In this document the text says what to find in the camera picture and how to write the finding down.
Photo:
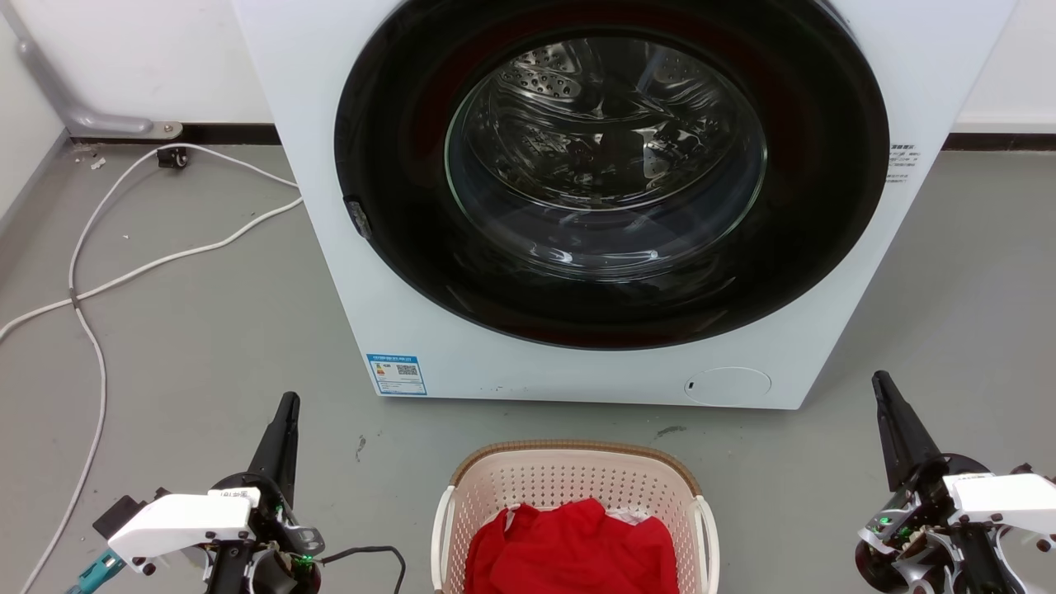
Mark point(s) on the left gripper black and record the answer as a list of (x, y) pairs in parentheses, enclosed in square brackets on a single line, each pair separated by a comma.
[(276, 536)]

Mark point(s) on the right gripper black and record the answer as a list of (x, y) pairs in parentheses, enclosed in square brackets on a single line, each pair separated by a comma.
[(916, 536)]

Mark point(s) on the beige perforated laundry basket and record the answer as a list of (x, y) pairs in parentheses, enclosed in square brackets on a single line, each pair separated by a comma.
[(569, 474)]

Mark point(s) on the blue energy label sticker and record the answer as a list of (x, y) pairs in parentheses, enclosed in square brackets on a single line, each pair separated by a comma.
[(396, 374)]

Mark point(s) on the round white filter cover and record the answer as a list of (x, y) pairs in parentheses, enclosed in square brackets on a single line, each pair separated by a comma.
[(728, 385)]

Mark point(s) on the small printed text sticker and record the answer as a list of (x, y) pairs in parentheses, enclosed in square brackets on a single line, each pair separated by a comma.
[(902, 163)]

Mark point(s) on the white garment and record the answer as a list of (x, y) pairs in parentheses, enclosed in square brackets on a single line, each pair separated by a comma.
[(629, 516)]

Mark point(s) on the red garment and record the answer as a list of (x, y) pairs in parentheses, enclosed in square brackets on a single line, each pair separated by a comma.
[(569, 549)]

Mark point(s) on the black round washer door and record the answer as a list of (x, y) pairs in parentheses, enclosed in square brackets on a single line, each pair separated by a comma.
[(396, 148)]

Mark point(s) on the white front-load washing machine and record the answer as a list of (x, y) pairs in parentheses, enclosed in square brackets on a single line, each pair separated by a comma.
[(330, 99)]

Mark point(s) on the steel washer drum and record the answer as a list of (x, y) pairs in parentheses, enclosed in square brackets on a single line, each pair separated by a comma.
[(606, 157)]

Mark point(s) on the right white wrist camera housing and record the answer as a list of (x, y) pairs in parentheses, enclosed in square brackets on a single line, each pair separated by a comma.
[(1002, 495)]

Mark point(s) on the small black floor bracket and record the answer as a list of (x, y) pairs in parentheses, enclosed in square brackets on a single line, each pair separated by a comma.
[(172, 157)]

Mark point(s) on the grey wall pipe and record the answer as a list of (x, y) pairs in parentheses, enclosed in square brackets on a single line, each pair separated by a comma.
[(49, 74)]

